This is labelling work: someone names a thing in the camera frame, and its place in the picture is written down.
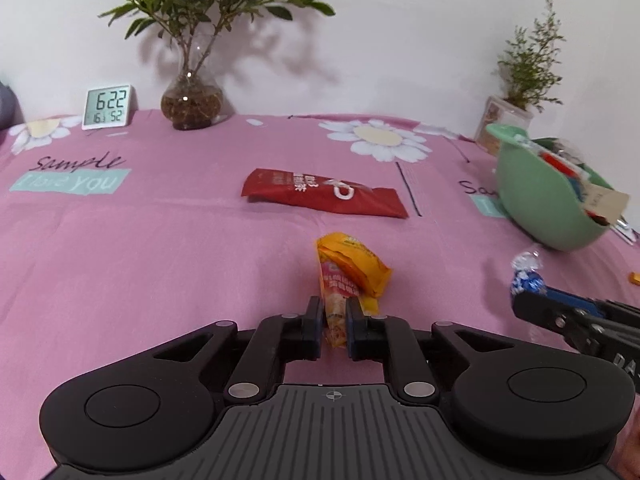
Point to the pink floral tablecloth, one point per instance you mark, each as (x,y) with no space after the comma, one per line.
(150,260)

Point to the grey blue cloth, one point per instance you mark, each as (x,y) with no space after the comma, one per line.
(6,105)

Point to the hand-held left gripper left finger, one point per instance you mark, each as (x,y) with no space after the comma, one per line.
(315,330)

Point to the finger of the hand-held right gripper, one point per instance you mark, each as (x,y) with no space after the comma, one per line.
(540,310)
(575,299)

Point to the long red snack packet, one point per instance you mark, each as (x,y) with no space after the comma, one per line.
(320,192)

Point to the orange snack packet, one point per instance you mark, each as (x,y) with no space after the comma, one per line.
(350,265)

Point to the beige milk tea packet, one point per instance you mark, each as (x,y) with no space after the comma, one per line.
(607,202)

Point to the small plant in white pot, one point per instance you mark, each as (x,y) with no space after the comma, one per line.
(505,115)

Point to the blue foil candy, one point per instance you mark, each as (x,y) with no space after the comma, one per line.
(525,280)

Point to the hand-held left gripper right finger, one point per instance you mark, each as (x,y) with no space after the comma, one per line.
(352,330)

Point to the small gold wrapped candy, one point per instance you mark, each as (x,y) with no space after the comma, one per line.
(635,278)

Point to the white plastic object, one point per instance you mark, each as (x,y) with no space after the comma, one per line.
(625,232)

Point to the white digital clock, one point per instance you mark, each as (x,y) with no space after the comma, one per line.
(107,107)

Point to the leafy plant in glass vase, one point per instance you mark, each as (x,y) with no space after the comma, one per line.
(192,105)

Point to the green plastic bowl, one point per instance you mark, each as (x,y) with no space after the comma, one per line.
(535,200)

